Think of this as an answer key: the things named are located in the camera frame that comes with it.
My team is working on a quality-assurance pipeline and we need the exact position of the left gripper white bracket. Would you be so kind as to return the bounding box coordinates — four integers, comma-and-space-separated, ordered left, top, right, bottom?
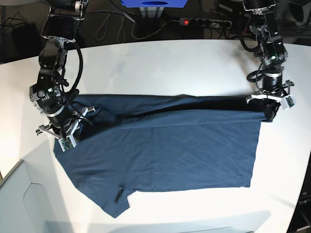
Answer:
246, 80, 297, 122

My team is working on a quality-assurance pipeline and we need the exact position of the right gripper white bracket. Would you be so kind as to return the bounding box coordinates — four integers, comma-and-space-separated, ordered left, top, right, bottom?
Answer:
35, 105, 96, 152

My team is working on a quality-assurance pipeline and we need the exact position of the dark blue T-shirt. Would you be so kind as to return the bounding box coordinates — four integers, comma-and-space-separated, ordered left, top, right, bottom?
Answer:
53, 95, 266, 217

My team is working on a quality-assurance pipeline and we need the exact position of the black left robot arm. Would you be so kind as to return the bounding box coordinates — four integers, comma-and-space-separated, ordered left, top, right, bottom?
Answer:
238, 0, 296, 122

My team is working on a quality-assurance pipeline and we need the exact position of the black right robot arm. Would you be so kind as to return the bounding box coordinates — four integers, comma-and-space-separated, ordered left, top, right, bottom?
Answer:
29, 0, 95, 151

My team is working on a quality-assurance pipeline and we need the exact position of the blue box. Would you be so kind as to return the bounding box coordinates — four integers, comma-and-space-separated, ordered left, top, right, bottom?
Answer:
120, 0, 188, 8

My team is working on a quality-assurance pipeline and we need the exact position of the white power strip red switch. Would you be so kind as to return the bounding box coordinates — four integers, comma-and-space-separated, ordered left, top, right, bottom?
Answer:
178, 17, 232, 29

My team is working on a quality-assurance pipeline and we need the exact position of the white cable loop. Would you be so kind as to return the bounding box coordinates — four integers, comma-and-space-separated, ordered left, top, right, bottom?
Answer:
96, 9, 166, 41

